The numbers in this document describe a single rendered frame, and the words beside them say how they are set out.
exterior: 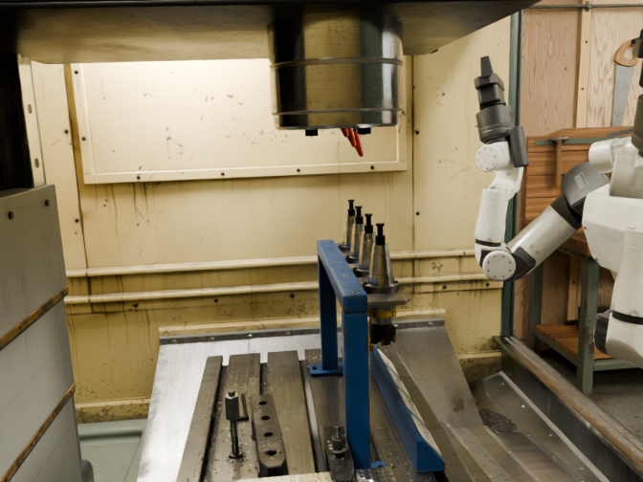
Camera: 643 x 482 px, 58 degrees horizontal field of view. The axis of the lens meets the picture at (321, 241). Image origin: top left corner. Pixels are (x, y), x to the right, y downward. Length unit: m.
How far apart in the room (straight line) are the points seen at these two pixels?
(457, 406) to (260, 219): 0.77
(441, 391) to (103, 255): 1.05
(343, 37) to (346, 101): 0.07
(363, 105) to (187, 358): 1.28
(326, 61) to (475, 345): 1.46
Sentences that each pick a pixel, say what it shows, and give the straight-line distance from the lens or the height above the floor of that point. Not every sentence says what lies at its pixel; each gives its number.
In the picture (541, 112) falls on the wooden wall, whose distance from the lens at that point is 3.79.
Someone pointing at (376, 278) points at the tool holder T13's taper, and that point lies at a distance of 0.97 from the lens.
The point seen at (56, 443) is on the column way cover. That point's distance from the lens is 1.04.
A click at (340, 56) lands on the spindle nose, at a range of 0.65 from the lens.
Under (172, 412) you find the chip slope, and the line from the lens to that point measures 1.68.
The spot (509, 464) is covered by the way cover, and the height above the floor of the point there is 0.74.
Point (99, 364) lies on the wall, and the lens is 1.93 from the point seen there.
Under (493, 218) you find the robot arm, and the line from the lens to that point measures 1.49.
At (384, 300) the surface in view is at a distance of 0.92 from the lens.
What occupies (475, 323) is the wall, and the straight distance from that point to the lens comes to 1.95.
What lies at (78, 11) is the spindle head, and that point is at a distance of 0.65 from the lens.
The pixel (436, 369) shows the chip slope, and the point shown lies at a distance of 1.77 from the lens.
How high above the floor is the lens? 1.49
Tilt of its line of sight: 11 degrees down
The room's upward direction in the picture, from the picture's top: 2 degrees counter-clockwise
